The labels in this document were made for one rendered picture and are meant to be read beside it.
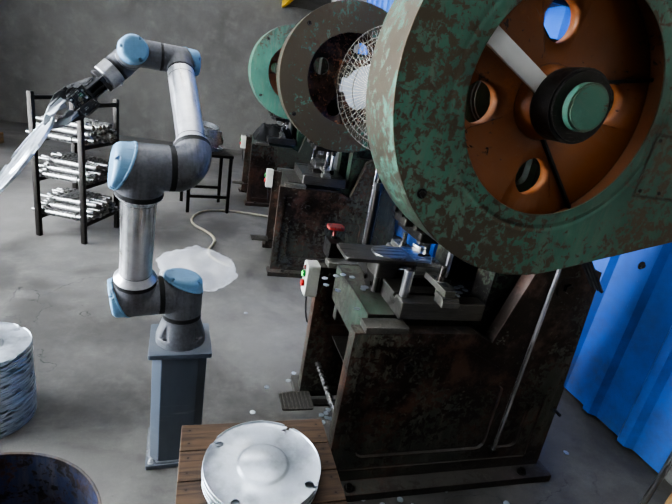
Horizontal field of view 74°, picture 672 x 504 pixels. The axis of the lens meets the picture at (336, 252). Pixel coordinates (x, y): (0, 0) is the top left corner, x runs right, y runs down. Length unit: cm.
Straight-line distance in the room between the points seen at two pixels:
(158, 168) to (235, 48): 685
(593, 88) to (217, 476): 119
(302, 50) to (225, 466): 214
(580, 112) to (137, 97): 740
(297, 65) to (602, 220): 188
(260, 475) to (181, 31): 728
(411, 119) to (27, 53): 767
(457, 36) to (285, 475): 105
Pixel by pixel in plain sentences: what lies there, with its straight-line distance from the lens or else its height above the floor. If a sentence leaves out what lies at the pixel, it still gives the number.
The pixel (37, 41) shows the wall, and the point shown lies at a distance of 831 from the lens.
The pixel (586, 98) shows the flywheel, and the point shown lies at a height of 135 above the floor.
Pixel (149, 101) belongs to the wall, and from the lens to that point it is 803.
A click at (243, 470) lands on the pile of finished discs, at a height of 39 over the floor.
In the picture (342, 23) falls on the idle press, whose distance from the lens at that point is 276.
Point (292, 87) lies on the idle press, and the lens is 270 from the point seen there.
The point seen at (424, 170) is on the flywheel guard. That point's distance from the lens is 99.
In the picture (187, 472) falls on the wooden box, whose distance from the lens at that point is 128.
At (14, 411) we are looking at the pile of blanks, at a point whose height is 8.
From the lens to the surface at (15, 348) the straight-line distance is 189.
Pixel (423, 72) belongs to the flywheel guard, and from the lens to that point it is 96.
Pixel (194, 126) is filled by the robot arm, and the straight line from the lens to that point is 128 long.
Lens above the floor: 128
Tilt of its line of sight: 20 degrees down
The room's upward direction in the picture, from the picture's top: 10 degrees clockwise
